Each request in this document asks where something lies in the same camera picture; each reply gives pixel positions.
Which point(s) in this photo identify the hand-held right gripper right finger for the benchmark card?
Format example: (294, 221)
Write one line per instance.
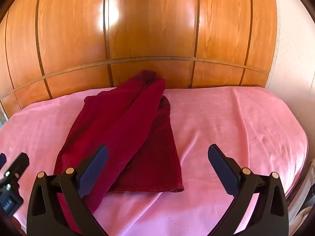
(221, 167)

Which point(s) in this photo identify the pale cloth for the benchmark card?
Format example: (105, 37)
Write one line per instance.
(304, 196)

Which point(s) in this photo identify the wooden panelled headboard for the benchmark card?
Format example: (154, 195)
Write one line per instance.
(152, 29)

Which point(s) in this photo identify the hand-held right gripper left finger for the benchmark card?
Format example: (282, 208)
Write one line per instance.
(94, 167)

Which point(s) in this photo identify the pink bedsheet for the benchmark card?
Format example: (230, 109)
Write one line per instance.
(233, 132)

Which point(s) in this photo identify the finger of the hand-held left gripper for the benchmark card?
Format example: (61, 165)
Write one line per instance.
(2, 160)
(18, 166)

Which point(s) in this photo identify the dark red garment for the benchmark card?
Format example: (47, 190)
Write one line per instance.
(123, 137)

